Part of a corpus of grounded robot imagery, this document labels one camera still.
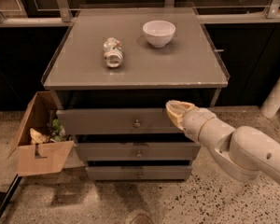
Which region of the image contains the white ceramic bowl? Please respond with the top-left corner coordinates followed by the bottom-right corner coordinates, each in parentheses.
top-left (143, 21), bottom-right (175, 48)

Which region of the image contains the crumpled trash in box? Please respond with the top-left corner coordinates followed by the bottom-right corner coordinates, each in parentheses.
top-left (29, 119), bottom-right (68, 145)

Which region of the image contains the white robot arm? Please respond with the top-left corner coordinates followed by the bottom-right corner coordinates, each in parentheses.
top-left (166, 100), bottom-right (280, 185)

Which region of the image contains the black metal bar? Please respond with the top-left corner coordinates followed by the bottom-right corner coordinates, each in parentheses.
top-left (0, 175), bottom-right (21, 218)

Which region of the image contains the grey bottom drawer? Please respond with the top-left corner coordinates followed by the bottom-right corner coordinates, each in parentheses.
top-left (86, 166), bottom-right (192, 180)

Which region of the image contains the metal window frame railing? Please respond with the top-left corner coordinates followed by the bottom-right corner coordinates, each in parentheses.
top-left (0, 0), bottom-right (280, 28)

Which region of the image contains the open cardboard box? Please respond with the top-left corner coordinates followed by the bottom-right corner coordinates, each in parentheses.
top-left (8, 91), bottom-right (74, 176)

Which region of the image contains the grey middle drawer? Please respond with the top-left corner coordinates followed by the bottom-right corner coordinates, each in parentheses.
top-left (75, 142), bottom-right (201, 161)

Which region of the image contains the grey top drawer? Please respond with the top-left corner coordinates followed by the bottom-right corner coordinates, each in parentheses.
top-left (57, 108), bottom-right (180, 134)

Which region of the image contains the crushed printed drink can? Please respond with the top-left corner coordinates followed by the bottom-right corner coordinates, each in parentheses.
top-left (103, 37), bottom-right (123, 68)

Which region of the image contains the grey drawer cabinet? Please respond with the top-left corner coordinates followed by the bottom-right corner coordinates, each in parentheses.
top-left (42, 7), bottom-right (229, 168)

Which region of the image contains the grey drawer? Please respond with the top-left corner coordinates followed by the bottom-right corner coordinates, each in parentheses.
top-left (57, 108), bottom-right (180, 134)
top-left (75, 142), bottom-right (201, 161)
top-left (86, 166), bottom-right (192, 180)

